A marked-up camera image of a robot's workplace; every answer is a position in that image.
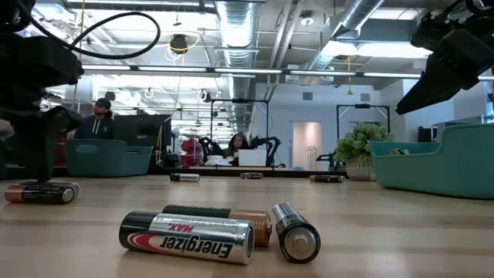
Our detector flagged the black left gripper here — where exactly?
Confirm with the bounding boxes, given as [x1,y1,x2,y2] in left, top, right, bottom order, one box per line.
[0,36,85,183]

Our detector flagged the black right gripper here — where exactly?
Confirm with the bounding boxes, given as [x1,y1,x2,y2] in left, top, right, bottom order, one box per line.
[396,0,494,116]

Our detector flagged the person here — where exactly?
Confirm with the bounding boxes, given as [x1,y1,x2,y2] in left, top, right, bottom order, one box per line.
[227,133,252,159]
[73,97,116,141]
[0,118,15,142]

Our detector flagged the small black monitor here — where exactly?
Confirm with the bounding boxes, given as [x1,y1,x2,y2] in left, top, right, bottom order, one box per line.
[417,126,438,144]

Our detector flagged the dark teal plastic bin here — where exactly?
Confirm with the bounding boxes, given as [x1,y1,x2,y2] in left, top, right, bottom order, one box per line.
[63,139,154,178]

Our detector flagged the light teal plastic bin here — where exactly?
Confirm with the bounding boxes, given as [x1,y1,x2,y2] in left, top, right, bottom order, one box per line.
[368,122,494,201]

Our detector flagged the green potted artificial plant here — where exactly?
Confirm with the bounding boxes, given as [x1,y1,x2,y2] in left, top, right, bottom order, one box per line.
[333,122,395,181]

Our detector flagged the red fabric object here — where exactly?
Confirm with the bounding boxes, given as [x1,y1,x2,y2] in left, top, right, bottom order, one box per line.
[181,137,205,169]

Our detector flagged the black ceiling dome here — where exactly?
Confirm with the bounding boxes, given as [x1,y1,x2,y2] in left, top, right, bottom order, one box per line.
[169,33,190,55]

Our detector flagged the long ceiling light strip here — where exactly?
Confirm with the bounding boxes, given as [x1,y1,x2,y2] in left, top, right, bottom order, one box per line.
[80,63,494,81]

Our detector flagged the white laptop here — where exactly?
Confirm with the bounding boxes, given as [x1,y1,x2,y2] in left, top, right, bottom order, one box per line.
[238,148,268,168]

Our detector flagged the black frame stand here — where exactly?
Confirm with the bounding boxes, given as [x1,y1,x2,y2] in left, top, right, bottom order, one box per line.
[336,103,391,131]
[209,98,270,159]

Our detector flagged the yellow hanging pendant cable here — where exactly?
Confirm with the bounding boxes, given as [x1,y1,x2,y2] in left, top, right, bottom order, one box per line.
[346,56,354,97]

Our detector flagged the slanted silver ventilation duct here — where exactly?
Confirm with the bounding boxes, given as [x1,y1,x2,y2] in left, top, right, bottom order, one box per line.
[300,0,387,78]

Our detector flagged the black looped wrist cable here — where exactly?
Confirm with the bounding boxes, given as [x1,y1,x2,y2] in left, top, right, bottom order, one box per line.
[22,10,162,61]

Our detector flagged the black aluminium table frame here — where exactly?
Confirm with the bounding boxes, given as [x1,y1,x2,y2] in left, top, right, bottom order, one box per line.
[0,164,350,181]

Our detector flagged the large silver ventilation duct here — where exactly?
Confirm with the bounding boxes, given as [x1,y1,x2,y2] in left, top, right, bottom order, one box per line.
[215,0,259,134]

